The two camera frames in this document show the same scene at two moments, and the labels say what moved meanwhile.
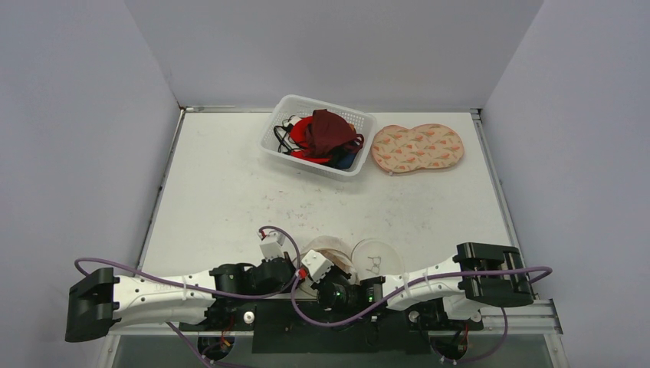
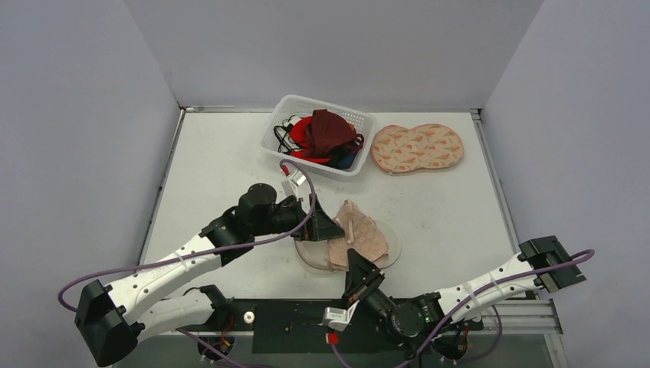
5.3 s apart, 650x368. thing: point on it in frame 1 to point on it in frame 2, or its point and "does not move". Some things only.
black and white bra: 282,133 does not move
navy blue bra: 346,162 does not move
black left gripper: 287,257 to 319,226
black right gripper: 334,287 to 362,284
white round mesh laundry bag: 369,258 to 314,253
